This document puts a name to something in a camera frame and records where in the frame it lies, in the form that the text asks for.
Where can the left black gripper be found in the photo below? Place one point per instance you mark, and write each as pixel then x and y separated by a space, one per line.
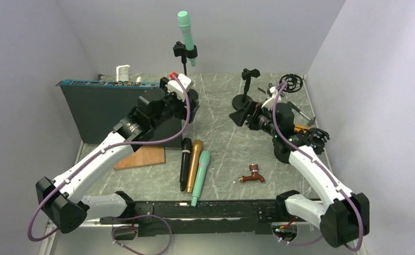
pixel 193 105

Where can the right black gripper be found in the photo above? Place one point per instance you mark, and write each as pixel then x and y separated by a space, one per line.
pixel 254 109

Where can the round-base mic stand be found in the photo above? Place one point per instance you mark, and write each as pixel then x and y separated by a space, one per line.
pixel 240 100
pixel 180 50

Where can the black microphone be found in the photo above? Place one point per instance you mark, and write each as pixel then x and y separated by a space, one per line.
pixel 185 163

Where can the gold microphone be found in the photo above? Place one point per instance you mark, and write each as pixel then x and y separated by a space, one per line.
pixel 197 148

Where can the mint green microphone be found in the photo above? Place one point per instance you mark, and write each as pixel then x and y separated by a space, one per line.
pixel 204 161
pixel 184 23

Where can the black tripod shock-mount stand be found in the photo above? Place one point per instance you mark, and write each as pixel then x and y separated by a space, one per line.
pixel 294 83

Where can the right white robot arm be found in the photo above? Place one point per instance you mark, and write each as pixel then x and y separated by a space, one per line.
pixel 342 216

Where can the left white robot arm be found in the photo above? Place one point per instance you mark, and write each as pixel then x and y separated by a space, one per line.
pixel 64 200

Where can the brown faucet tap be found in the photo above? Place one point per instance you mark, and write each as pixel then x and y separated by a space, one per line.
pixel 254 175

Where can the orange utility knife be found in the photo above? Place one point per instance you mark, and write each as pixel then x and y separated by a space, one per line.
pixel 299 128

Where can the wooden board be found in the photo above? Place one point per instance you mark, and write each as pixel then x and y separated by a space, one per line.
pixel 145 156

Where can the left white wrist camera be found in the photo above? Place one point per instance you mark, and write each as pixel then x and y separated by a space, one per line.
pixel 178 82

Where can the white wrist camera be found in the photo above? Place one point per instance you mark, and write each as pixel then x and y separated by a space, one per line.
pixel 271 98
pixel 178 82

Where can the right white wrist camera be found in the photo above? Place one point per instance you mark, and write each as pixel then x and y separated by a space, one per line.
pixel 271 98

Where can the black handled hammer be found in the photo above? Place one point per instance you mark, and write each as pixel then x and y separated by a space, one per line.
pixel 311 121

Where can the white plastic bracket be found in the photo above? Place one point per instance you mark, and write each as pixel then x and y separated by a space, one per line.
pixel 122 73

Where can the right shock-mount round stand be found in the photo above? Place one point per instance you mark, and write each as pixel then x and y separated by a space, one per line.
pixel 313 137

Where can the blue network switch box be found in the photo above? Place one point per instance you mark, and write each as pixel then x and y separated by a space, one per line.
pixel 96 106

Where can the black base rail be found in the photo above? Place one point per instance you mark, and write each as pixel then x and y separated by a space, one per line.
pixel 208 217

